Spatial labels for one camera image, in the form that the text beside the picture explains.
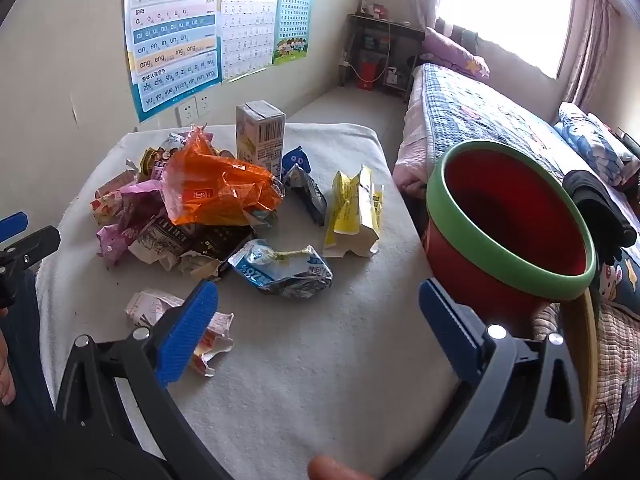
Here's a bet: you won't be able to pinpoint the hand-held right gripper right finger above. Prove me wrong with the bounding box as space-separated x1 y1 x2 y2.
385 279 587 480

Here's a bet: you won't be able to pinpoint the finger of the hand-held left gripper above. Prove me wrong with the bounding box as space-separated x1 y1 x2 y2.
0 212 29 236
0 226 61 272

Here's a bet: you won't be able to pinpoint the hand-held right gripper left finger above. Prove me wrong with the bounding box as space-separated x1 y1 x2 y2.
50 279 221 480

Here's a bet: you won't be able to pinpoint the red white paper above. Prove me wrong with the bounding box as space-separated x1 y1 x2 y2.
125 287 235 377

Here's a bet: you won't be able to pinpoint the brown cigarette pack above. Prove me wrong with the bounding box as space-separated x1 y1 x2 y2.
187 224 257 273

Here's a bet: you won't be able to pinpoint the pink snack wrapper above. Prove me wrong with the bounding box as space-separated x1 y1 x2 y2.
95 179 175 268

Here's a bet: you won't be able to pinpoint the red bucket with green rim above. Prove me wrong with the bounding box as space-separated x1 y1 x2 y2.
422 140 598 346

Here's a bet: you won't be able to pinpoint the person's left hand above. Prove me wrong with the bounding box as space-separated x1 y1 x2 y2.
0 307 17 407

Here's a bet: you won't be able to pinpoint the person's right hand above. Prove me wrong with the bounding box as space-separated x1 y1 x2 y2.
306 454 377 480

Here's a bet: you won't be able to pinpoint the person's dark pants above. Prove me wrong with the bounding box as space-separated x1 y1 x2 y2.
0 267 57 428

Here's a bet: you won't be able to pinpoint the crumpled brown printed paper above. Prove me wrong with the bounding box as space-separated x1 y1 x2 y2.
127 217 201 281

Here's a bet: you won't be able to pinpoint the pale floral wrapper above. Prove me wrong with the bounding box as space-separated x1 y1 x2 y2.
91 169 139 227

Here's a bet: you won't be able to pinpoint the crumpled blue white wrapper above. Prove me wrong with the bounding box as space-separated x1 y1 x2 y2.
226 238 334 301

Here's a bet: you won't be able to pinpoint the yellow snack packet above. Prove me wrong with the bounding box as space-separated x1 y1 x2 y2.
140 146 172 182

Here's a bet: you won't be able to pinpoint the orange plastic wrapper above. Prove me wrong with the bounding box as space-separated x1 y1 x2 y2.
167 124 287 228

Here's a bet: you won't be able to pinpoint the torn yellow wrapper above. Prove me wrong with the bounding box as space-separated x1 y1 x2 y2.
322 164 385 259

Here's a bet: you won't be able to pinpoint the dark blue silver wrapper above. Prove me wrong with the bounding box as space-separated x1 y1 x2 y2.
281 145 329 227

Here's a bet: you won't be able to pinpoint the black cloth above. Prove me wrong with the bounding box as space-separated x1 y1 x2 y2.
562 169 640 262

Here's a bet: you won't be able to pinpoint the white milk carton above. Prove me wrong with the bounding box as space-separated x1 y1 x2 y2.
235 100 287 170

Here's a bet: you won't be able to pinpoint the bed with patterned quilt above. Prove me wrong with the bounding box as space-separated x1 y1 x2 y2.
392 62 640 471

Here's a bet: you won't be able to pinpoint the blue printed pillow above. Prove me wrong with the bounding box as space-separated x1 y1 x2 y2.
554 102 633 183

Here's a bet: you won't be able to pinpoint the blue letter chart poster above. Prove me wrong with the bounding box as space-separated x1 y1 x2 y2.
123 0 222 124

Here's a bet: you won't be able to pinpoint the small red bin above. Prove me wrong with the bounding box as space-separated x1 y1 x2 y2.
355 56 379 92

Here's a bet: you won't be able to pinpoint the purple pillow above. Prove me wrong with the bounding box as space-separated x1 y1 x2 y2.
421 26 491 82

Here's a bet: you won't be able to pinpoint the white table chart poster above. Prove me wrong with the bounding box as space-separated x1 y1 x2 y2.
219 0 282 84

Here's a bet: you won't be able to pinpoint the black metal shelf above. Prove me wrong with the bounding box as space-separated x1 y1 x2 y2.
339 12 427 104

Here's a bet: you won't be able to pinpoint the pink floral curtain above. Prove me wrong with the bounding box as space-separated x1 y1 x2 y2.
564 0 622 112

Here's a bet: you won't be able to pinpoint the window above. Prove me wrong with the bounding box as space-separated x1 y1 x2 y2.
436 0 577 80

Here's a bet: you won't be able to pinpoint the green bordered chart poster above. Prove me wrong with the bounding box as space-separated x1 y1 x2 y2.
272 0 316 66

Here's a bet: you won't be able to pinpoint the tan wooden rail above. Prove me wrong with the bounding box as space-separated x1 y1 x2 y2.
569 290 600 443

